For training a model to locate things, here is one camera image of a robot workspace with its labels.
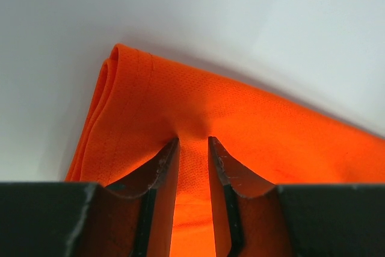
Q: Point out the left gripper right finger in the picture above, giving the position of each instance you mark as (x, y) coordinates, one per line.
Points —
(254, 217)

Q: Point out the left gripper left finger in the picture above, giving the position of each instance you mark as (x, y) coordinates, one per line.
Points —
(132, 216)

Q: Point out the orange t shirt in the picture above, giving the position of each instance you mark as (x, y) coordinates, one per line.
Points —
(141, 101)

